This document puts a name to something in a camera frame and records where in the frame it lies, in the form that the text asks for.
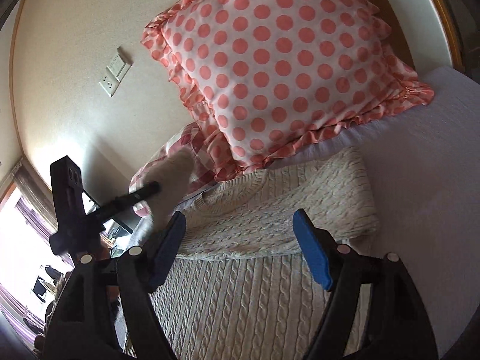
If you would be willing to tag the beige cable-knit sweater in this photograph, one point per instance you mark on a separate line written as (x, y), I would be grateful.
(240, 287)

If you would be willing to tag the pink polka dot ruffled pillow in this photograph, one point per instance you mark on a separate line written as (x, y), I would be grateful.
(264, 78)

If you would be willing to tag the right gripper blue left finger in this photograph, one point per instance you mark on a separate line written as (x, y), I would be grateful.
(81, 326)

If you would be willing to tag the window with frame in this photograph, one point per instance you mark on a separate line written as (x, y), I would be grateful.
(27, 221)

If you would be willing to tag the lavender textured bedspread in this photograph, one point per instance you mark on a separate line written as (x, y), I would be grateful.
(423, 167)

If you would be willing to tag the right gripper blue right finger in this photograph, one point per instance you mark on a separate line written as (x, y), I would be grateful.
(397, 324)

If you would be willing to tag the red white checked bolster pillow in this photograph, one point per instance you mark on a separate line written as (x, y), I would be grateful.
(182, 167)

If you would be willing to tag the white wall switch plate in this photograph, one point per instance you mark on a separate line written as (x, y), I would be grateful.
(119, 64)

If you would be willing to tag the white wall power outlet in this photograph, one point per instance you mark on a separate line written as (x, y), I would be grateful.
(109, 83)

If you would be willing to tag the wooden bed headboard frame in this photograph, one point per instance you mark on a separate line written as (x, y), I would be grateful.
(430, 32)

